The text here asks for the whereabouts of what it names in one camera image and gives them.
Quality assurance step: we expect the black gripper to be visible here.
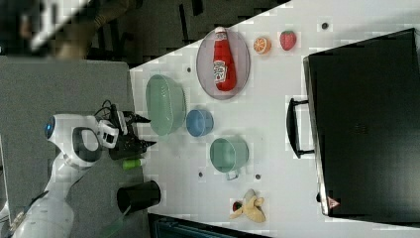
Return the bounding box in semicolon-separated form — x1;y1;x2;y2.
109;111;157;161

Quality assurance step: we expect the green plastic strainer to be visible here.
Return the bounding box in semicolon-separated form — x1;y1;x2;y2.
146;74;186;136

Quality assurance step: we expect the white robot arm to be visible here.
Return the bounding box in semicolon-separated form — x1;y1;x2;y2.
1;111;150;238

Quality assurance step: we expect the green bottle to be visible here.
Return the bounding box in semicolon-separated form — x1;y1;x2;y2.
122;159;147;171

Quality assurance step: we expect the blue bowl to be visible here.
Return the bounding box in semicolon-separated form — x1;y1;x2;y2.
186;109;214;137

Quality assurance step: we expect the black cup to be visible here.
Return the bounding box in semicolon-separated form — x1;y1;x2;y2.
117;180;161;214

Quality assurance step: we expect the green metal mug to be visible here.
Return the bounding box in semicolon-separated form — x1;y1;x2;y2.
209;136;249;180

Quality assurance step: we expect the grey round plate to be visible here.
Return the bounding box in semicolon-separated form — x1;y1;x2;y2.
196;29;251;100

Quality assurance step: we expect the red ketchup bottle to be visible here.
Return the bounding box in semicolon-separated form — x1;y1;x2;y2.
213;27;237;91

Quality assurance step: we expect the small red fruit toy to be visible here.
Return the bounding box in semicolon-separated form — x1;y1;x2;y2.
233;201;242;211

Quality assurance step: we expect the peeled banana toy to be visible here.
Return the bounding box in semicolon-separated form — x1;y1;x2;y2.
229;188;266;223

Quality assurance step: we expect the orange half toy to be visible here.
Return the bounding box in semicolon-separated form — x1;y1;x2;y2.
254;37;271;55

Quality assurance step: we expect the red strawberry toy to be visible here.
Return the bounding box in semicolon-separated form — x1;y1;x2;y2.
279;31;297;51

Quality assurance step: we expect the toaster oven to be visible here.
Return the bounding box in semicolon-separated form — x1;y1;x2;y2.
303;29;420;227

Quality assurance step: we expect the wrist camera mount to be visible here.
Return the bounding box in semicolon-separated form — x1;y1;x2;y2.
97;120;119;149

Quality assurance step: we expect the black cable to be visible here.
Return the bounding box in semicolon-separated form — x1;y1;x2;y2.
93;99;115;122

